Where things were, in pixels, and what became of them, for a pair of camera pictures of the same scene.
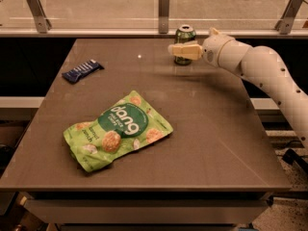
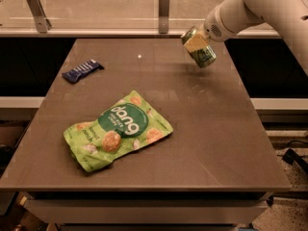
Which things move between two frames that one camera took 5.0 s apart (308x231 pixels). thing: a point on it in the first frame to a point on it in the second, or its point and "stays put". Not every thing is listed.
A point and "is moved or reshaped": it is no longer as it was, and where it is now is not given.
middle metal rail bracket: [164, 5] stays put
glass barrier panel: [137, 7] stays put
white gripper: [212, 50] to [214, 28]
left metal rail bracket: [43, 24] stays put
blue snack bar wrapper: [78, 72] stays put
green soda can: [184, 34] is moved or reshaped
